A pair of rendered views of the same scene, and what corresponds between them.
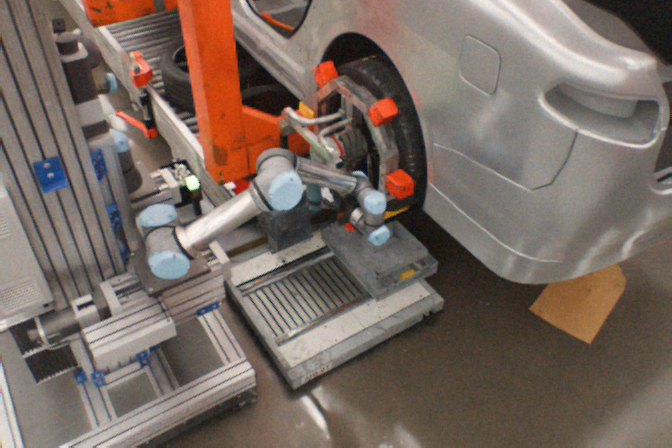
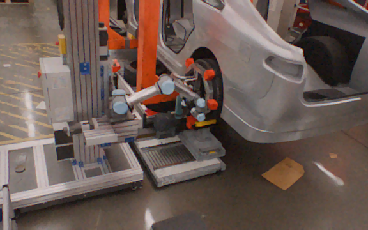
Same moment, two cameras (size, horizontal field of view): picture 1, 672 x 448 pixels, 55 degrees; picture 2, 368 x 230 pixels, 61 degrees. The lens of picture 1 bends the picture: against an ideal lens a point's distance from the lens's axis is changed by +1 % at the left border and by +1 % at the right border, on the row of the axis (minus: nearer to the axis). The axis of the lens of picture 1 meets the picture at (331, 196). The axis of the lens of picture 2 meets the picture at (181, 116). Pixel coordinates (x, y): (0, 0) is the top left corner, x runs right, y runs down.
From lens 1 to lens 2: 0.89 m
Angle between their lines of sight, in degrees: 11
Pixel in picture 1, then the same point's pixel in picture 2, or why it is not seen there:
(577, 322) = (280, 183)
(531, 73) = (260, 52)
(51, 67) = (95, 28)
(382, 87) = (210, 66)
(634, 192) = (295, 101)
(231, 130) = (149, 81)
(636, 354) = (303, 197)
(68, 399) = (68, 170)
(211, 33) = (149, 40)
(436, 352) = (219, 184)
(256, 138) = not seen: hidden behind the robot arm
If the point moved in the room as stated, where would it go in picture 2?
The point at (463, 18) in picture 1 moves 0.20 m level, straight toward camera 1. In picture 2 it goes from (240, 36) to (236, 41)
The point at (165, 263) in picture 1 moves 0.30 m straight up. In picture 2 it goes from (119, 106) to (119, 71)
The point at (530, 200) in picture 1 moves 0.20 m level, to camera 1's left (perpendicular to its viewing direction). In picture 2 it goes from (258, 103) to (234, 99)
